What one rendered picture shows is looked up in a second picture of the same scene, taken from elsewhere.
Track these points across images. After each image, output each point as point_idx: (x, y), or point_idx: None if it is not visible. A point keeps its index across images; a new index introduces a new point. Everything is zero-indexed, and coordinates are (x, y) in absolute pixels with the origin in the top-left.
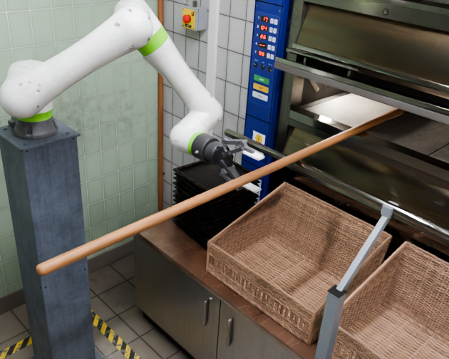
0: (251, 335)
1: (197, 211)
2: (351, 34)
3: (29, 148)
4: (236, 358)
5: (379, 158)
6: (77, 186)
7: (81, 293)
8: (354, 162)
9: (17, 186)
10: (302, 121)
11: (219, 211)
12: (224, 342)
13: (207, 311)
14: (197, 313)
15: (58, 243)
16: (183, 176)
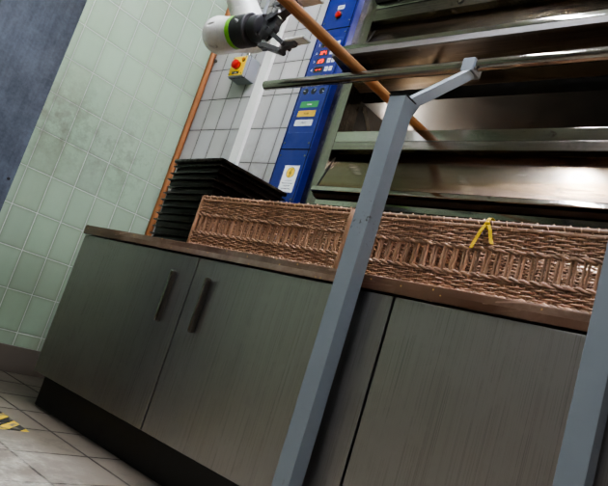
0: (237, 289)
1: (192, 199)
2: (422, 34)
3: None
4: (198, 357)
5: (445, 146)
6: (61, 48)
7: None
8: (412, 167)
9: None
10: (351, 139)
11: (225, 192)
12: (183, 337)
13: (169, 295)
14: (148, 310)
15: None
16: (187, 159)
